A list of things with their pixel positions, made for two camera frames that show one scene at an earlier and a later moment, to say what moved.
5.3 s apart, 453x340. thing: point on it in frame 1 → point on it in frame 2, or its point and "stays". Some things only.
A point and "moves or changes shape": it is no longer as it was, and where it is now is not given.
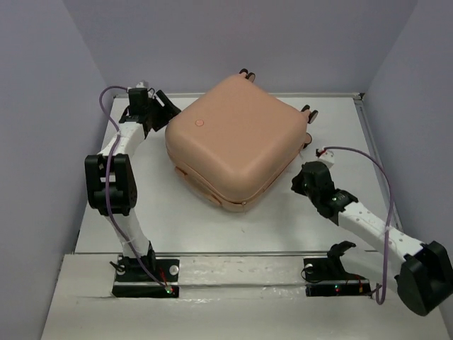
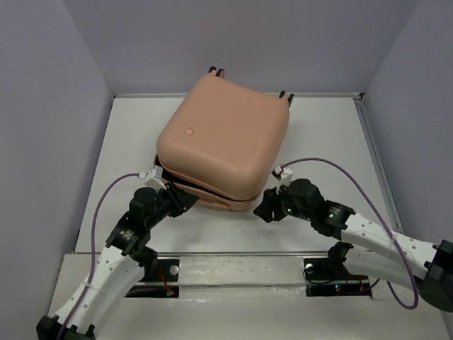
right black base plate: [329, 277] stays
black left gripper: [168, 111] → [181, 200]
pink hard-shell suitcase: [229, 141] moves or changes shape
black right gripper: [295, 186] → [270, 203]
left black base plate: [132, 280] stays
